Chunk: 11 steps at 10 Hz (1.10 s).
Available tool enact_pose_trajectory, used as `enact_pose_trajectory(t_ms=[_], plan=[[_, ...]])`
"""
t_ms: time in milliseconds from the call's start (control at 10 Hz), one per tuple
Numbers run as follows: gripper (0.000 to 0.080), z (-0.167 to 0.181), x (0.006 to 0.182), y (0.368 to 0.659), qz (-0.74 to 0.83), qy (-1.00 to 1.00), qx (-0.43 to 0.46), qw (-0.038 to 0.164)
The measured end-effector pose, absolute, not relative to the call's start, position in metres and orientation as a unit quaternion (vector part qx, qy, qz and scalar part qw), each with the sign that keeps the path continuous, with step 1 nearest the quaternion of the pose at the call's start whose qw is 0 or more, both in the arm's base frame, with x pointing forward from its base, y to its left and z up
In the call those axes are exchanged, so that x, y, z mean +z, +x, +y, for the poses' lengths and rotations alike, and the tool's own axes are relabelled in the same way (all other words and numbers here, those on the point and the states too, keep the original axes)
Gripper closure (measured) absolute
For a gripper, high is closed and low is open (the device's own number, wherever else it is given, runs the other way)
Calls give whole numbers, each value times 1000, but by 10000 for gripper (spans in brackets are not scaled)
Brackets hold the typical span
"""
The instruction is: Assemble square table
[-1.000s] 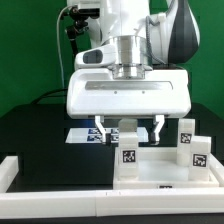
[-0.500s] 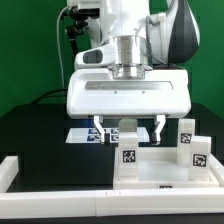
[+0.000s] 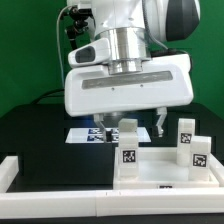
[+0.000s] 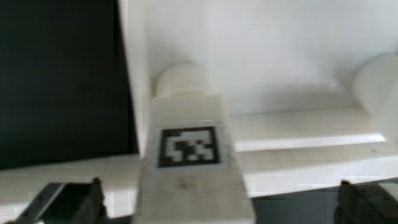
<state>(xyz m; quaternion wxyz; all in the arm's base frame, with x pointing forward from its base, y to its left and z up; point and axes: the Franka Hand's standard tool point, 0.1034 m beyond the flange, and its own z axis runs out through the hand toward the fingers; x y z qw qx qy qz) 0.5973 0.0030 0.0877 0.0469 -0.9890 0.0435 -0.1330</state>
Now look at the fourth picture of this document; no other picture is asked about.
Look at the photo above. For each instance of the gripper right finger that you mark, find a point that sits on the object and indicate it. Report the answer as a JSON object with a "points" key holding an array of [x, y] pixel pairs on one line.
{"points": [[367, 202]]}

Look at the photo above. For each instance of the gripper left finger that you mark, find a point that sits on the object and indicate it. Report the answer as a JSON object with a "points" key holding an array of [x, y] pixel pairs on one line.
{"points": [[66, 204]]}

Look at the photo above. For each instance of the white table leg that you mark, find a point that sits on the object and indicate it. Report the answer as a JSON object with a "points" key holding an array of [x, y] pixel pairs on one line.
{"points": [[376, 91], [191, 188]]}

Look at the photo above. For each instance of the white square table top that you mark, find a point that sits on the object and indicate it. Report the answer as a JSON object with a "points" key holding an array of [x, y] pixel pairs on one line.
{"points": [[281, 48]]}

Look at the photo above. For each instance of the white fence front wall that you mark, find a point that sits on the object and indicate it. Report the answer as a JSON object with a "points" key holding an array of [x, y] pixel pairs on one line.
{"points": [[280, 171]]}

